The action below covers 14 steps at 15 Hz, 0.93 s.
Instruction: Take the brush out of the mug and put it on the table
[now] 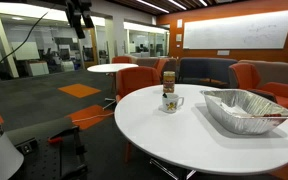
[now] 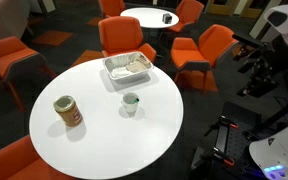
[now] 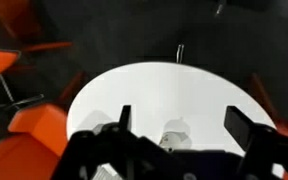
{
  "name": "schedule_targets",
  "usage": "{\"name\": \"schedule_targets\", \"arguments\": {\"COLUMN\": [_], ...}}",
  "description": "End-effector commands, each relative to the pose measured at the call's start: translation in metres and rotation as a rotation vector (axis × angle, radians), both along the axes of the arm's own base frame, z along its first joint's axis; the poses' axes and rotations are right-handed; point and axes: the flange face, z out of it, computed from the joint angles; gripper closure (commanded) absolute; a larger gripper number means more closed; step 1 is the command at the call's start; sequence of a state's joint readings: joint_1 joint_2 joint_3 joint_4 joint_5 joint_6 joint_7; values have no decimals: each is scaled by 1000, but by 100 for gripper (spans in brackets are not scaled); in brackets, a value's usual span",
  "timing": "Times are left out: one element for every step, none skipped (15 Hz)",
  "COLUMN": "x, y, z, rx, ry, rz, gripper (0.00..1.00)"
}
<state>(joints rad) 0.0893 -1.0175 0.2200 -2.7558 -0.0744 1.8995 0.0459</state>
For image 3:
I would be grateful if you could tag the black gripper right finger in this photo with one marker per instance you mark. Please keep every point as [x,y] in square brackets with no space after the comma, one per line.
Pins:
[239,125]

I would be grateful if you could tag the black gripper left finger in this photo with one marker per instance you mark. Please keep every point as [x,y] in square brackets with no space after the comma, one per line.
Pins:
[125,118]

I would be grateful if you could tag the white mug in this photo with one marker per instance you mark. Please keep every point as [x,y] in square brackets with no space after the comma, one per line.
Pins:
[181,130]

